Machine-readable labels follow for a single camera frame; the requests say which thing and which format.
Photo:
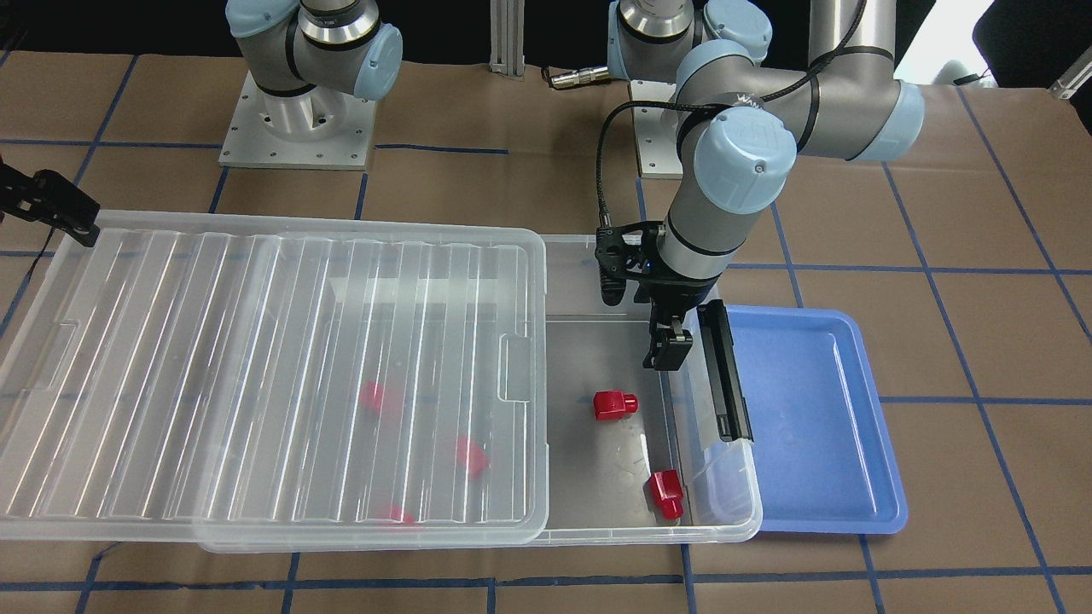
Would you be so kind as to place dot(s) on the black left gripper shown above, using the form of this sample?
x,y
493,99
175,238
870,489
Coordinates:
x,y
680,294

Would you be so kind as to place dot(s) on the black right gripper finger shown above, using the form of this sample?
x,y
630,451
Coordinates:
x,y
49,198

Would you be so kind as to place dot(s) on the black box latch handle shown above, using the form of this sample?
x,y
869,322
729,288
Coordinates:
x,y
729,404

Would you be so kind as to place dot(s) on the blue plastic tray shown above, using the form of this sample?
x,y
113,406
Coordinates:
x,y
822,450

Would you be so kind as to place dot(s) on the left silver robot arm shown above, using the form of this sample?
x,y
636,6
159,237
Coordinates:
x,y
738,127

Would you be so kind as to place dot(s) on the red block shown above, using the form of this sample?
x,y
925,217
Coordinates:
x,y
396,516
379,400
614,405
471,456
667,494

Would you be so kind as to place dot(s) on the aluminium frame post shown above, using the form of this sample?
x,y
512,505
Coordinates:
x,y
506,27

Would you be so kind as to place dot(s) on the clear plastic storage box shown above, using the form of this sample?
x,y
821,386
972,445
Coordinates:
x,y
648,426

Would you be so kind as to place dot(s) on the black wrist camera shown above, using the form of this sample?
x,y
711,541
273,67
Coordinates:
x,y
628,253

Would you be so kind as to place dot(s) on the red block under lid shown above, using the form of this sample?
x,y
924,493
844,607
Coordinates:
x,y
396,516
471,456
379,400

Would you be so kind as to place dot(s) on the clear plastic box lid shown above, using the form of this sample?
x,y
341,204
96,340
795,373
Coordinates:
x,y
102,382

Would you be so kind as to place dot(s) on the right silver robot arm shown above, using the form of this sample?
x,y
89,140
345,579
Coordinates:
x,y
306,58

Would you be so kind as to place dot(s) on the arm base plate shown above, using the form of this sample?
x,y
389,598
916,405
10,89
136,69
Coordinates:
x,y
319,130
656,129

